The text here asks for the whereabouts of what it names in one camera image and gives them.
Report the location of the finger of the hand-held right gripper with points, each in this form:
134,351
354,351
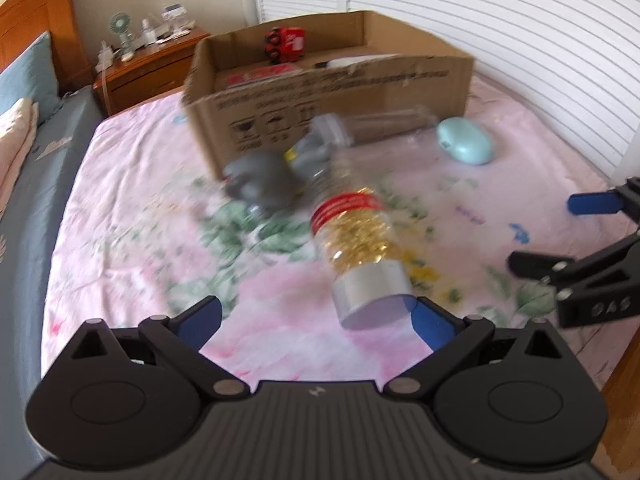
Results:
592,203
550,266

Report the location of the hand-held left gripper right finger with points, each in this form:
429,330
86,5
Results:
432,325

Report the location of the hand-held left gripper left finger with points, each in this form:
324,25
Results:
202,321

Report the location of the clear bottle of gold capsules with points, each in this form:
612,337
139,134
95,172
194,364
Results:
355,230

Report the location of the brown cardboard box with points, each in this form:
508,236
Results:
400,90

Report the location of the pink plastic case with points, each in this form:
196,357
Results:
260,76

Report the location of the white translucent plastic box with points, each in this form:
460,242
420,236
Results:
332,63

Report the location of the red toy truck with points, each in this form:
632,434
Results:
287,42

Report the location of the pink floral sheet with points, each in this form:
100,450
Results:
150,240

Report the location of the teal egg-shaped case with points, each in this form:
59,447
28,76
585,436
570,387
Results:
465,140

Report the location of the grey plastic toy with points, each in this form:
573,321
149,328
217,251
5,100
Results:
260,180

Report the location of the blue-grey bed sheet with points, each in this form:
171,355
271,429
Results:
40,195

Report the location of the clear plastic bottle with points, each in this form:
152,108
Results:
380,122

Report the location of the wooden nightstand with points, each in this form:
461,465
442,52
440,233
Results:
145,75

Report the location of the pink floral quilt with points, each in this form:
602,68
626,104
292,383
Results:
15,135

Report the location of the white power strip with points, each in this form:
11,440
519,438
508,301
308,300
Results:
103,57

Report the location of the clear spray bottle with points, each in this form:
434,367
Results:
147,32

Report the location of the blue pillow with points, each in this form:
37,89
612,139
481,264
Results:
25,80

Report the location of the white phone stand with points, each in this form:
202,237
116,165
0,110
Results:
175,15

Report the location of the small green desk fan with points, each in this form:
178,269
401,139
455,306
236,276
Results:
120,24

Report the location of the wooden bed headboard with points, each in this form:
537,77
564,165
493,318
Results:
30,15

